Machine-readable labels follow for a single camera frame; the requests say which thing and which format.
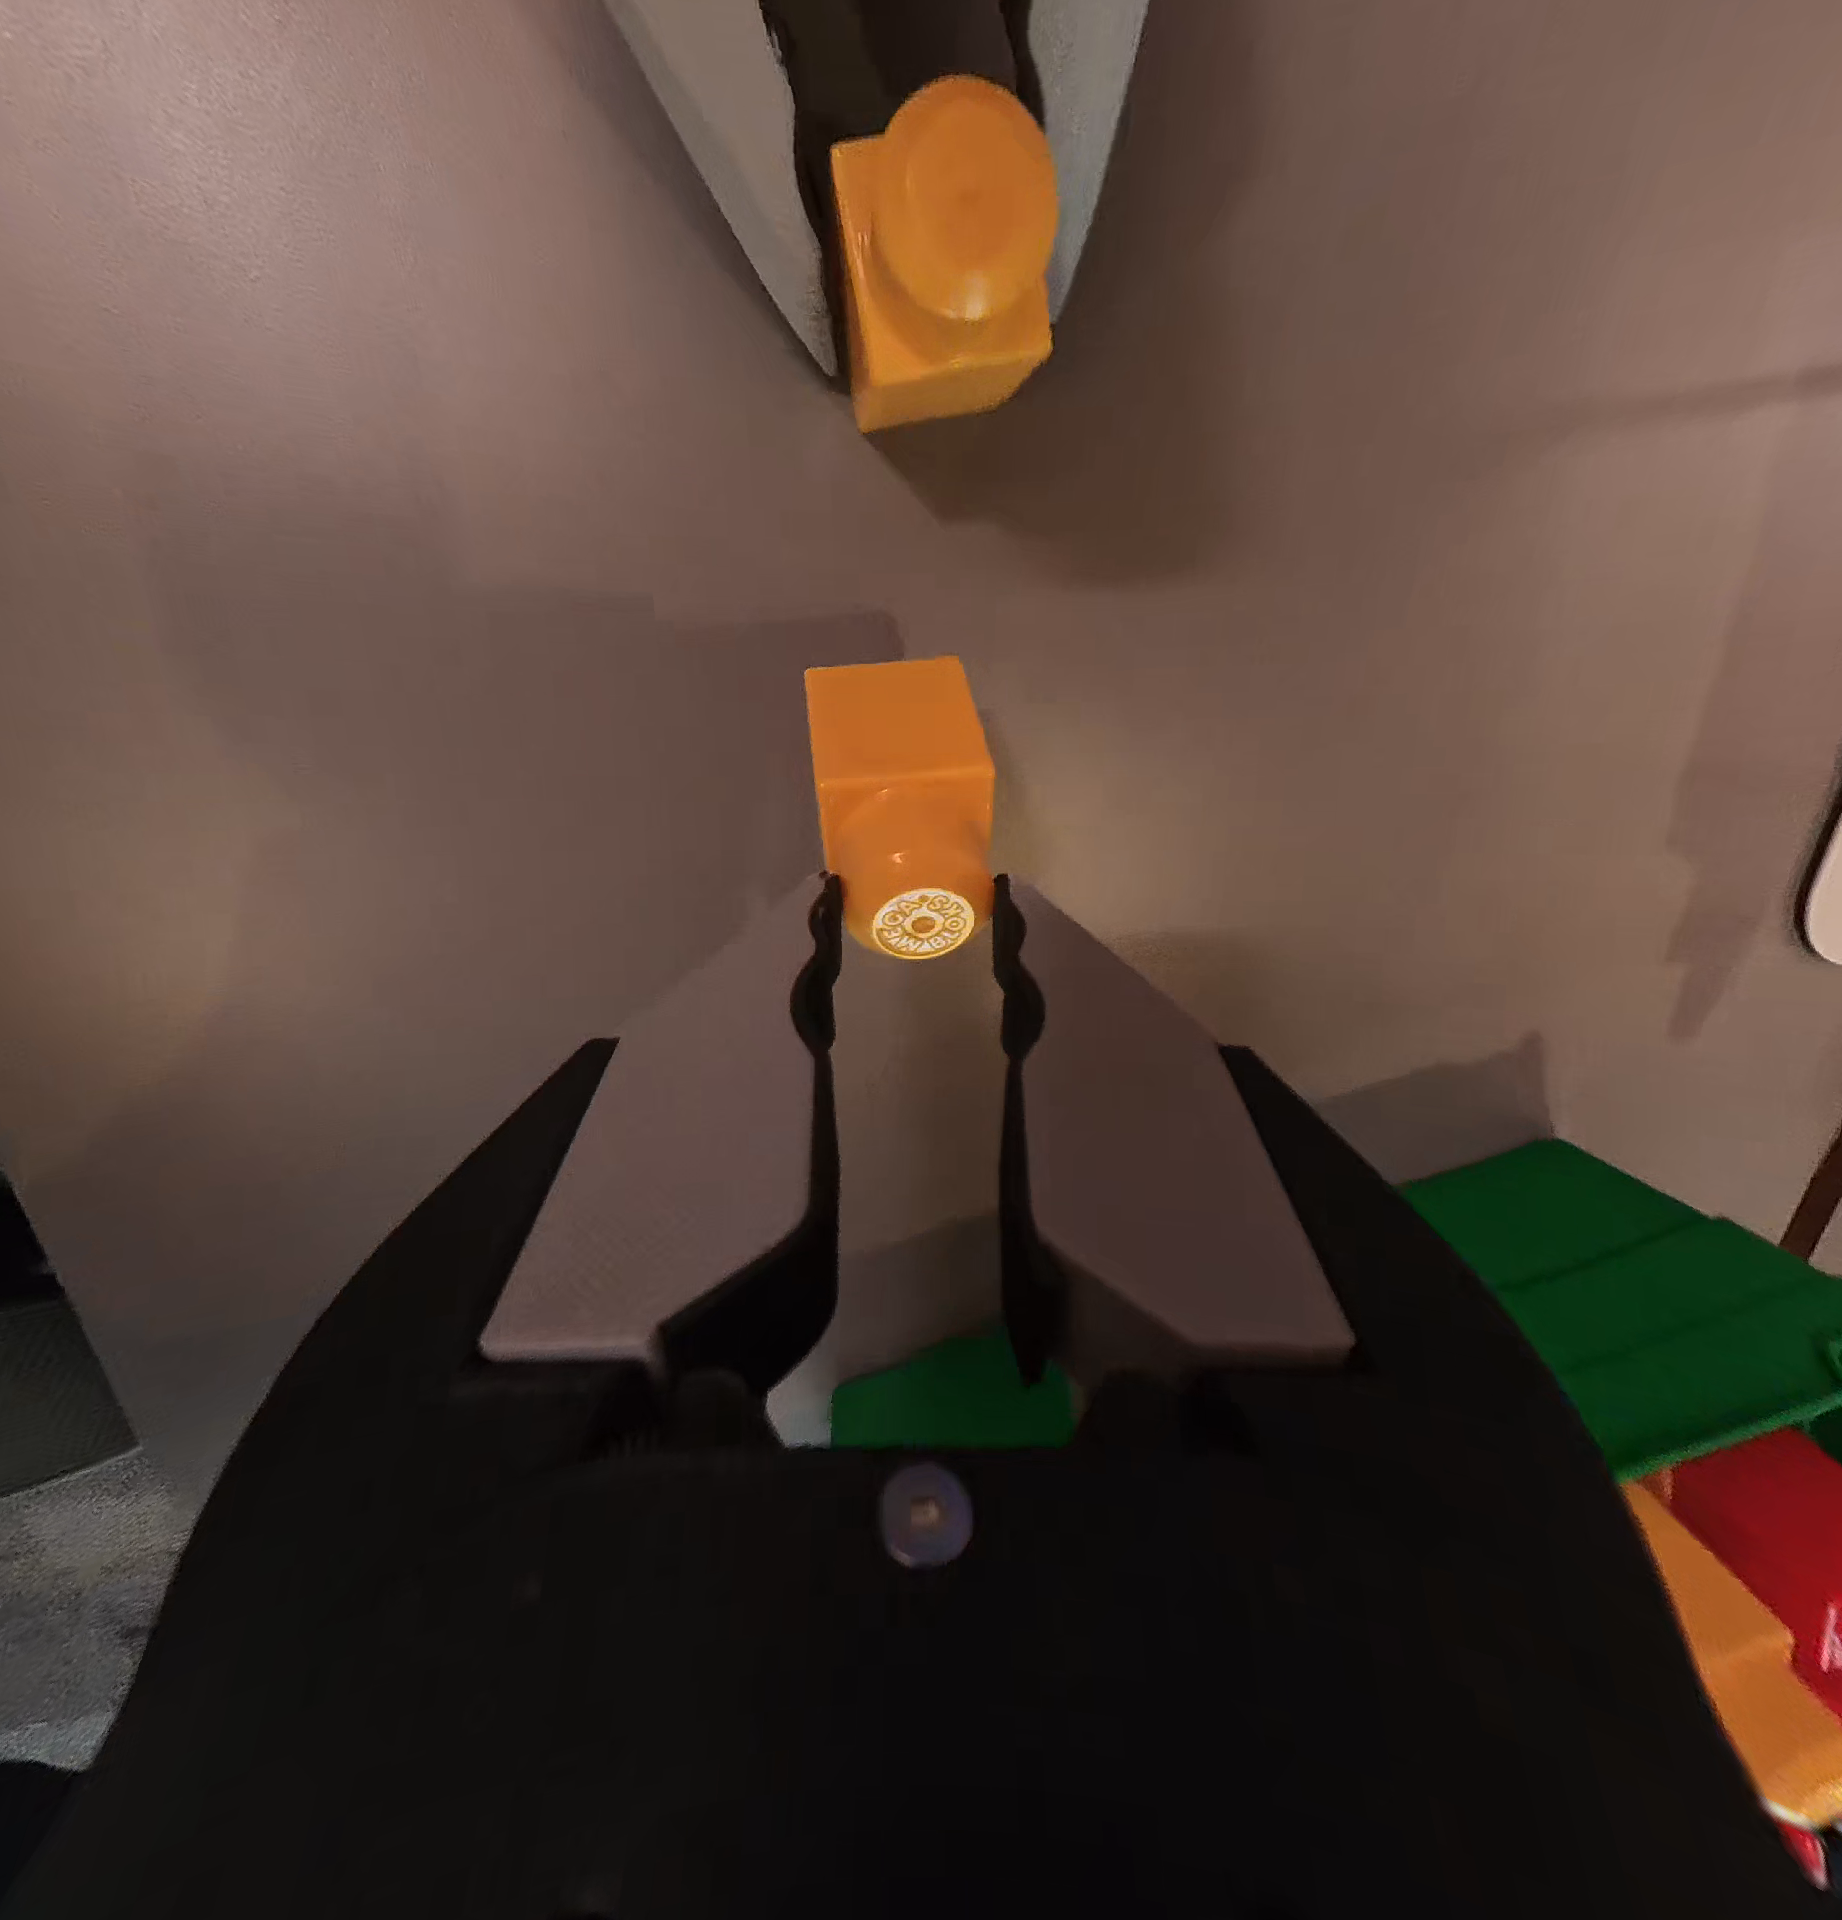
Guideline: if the red mega block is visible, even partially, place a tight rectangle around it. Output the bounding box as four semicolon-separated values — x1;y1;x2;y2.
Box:
1672;1428;1842;1777

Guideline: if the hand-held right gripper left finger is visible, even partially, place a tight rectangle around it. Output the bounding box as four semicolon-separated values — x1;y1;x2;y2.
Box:
479;877;842;1386

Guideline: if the green plastic bin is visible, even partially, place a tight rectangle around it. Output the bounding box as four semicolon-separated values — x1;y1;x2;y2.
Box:
825;1134;1842;1501

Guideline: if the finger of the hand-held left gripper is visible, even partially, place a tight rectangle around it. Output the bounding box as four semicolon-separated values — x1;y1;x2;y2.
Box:
603;0;862;387
998;0;1153;322

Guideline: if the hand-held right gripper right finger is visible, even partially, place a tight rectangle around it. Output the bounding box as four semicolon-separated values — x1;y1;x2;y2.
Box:
998;877;1360;1380

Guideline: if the yellow mega block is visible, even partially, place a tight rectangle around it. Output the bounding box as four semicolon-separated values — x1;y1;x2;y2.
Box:
832;73;1053;435
802;657;1001;968
1622;1472;1842;1837

